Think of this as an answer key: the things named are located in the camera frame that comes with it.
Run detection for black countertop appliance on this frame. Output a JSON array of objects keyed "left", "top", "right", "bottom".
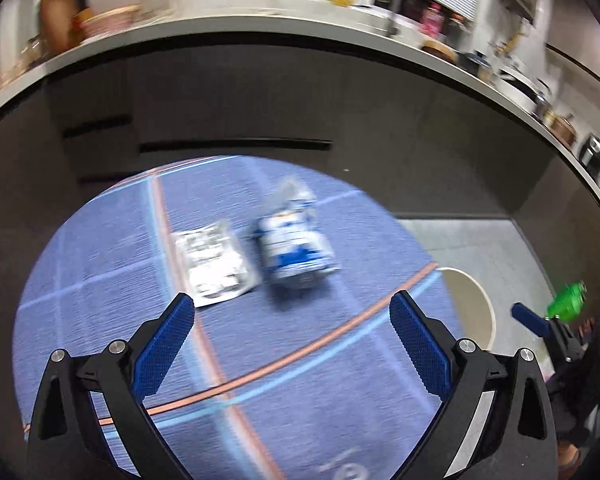
[{"left": 577, "top": 132, "right": 600, "bottom": 171}]

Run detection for dark kitchen cabinets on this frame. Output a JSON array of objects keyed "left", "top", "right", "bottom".
[{"left": 0, "top": 45, "right": 600, "bottom": 281}]

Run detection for white round trash bin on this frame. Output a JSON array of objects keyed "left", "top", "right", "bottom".
[{"left": 437, "top": 267, "right": 497, "bottom": 356}]

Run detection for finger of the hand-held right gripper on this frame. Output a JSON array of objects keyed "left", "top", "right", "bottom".
[{"left": 511, "top": 302, "right": 553, "bottom": 339}]

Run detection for copper pot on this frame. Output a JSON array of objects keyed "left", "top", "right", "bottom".
[{"left": 545, "top": 110, "right": 578, "bottom": 148}]

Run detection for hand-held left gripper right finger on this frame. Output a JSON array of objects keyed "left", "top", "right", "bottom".
[{"left": 389, "top": 290, "right": 556, "bottom": 480}]

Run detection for white kitchen countertop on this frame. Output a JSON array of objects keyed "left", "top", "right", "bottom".
[{"left": 0, "top": 10, "right": 600, "bottom": 241}]

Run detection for blue checked tablecloth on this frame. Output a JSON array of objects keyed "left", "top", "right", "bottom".
[{"left": 11, "top": 155, "right": 463, "bottom": 480}]

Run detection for metal faucet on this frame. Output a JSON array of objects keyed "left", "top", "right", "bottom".
[{"left": 380, "top": 0, "right": 406, "bottom": 38}]

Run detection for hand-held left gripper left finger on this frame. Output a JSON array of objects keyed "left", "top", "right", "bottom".
[{"left": 25, "top": 291, "right": 197, "bottom": 480}]

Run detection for red bottle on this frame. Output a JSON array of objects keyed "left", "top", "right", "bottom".
[{"left": 421, "top": 2, "right": 446, "bottom": 36}]

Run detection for wooden bowl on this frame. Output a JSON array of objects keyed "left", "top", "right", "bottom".
[{"left": 422, "top": 40, "right": 458, "bottom": 63}]

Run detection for pink basin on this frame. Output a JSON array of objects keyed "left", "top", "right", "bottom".
[{"left": 77, "top": 5, "right": 141, "bottom": 38}]

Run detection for blue and white packet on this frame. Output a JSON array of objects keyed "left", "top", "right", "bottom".
[{"left": 250, "top": 176, "right": 342, "bottom": 291}]

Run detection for green bottle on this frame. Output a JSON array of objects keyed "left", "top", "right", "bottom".
[{"left": 546, "top": 281, "right": 588, "bottom": 322}]

